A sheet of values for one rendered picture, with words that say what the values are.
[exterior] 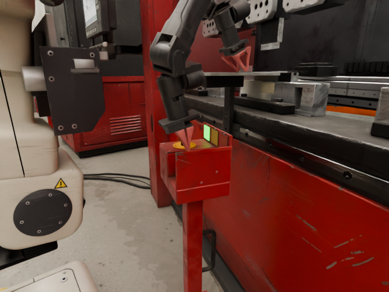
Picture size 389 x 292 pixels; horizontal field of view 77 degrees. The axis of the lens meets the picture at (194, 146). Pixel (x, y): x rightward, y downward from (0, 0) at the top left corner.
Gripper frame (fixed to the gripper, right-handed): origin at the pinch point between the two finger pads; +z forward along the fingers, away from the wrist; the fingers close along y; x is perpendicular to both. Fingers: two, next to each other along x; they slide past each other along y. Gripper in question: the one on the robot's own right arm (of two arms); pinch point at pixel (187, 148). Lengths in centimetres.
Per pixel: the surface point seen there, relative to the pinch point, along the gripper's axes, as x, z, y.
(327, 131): -21.2, -0.3, 26.7
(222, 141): -0.4, 1.7, 10.4
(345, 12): 33, -23, 97
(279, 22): 14, -25, 46
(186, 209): 3.9, 20.6, -4.8
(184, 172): -4.5, 4.3, -3.6
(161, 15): 103, -48, 32
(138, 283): 40, 74, -33
